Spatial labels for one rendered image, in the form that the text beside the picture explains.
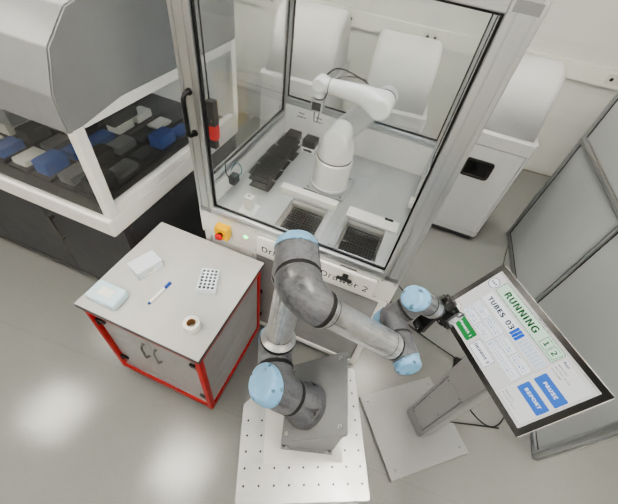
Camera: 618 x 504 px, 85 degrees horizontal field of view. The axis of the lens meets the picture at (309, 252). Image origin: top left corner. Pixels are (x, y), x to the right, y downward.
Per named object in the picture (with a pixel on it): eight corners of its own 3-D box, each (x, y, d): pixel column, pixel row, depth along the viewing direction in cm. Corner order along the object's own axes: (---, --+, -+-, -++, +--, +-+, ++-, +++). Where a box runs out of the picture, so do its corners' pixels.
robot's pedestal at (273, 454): (316, 493, 174) (346, 466, 118) (257, 495, 171) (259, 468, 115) (314, 429, 194) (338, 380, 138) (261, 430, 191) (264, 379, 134)
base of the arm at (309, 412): (327, 424, 105) (307, 414, 99) (290, 434, 111) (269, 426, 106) (325, 377, 115) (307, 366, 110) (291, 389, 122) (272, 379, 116)
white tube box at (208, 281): (215, 295, 157) (214, 290, 154) (196, 293, 156) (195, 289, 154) (220, 274, 165) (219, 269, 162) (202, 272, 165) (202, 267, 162)
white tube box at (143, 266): (139, 281, 157) (137, 274, 153) (129, 270, 160) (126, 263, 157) (164, 266, 164) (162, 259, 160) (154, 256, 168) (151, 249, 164)
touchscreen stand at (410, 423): (389, 482, 182) (486, 433, 106) (358, 398, 209) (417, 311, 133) (466, 453, 196) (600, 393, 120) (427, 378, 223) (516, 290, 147)
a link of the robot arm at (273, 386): (274, 421, 106) (242, 407, 98) (275, 380, 116) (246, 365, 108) (304, 408, 101) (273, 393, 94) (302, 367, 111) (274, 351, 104)
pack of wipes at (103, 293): (131, 295, 152) (128, 289, 148) (115, 312, 146) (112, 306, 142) (103, 283, 154) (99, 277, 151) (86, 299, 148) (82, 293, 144)
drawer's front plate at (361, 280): (371, 297, 160) (377, 283, 152) (314, 274, 165) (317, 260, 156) (371, 294, 161) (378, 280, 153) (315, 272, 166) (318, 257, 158)
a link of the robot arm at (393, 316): (376, 339, 101) (406, 322, 96) (368, 310, 109) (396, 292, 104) (391, 349, 105) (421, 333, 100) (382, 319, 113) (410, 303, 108)
